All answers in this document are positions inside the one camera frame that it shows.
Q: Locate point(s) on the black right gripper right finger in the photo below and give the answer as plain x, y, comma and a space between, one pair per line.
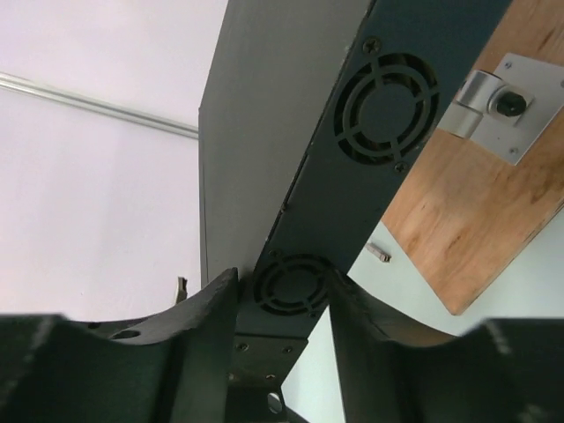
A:
393, 368

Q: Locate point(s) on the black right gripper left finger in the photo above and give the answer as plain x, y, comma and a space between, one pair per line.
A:
169, 367

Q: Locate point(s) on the wooden base board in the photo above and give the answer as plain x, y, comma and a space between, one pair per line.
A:
462, 215

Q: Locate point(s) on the silver transceiver module on table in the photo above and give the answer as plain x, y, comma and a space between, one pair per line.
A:
377, 252

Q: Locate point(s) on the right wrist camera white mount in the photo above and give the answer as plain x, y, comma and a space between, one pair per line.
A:
181, 290

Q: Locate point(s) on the metal switch mounting bracket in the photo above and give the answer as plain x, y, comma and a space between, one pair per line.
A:
506, 111

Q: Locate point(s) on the blue black network switch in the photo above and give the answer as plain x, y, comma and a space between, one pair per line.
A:
312, 116

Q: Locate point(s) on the aluminium frame post left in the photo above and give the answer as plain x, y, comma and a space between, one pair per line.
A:
100, 107

